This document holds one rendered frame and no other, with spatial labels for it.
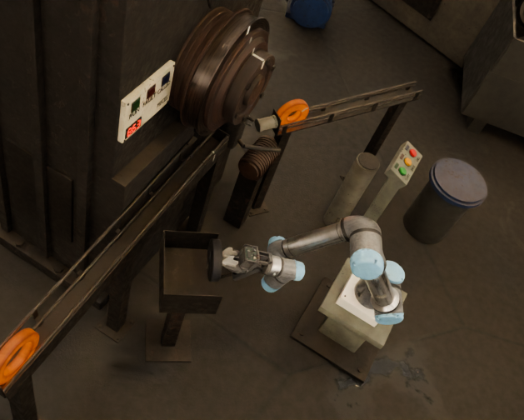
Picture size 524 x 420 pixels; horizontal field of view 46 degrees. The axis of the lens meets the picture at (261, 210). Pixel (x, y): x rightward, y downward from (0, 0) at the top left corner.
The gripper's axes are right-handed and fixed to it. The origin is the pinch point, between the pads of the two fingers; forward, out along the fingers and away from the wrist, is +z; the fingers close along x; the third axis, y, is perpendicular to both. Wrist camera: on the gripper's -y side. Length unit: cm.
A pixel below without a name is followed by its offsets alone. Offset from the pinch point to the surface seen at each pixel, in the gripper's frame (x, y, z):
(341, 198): -69, -25, -88
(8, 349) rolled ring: 38, -13, 63
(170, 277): 1.9, -15.9, 10.9
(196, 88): -36, 42, 25
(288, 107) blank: -76, 14, -33
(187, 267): -2.8, -13.8, 4.7
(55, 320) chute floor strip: 20, -26, 48
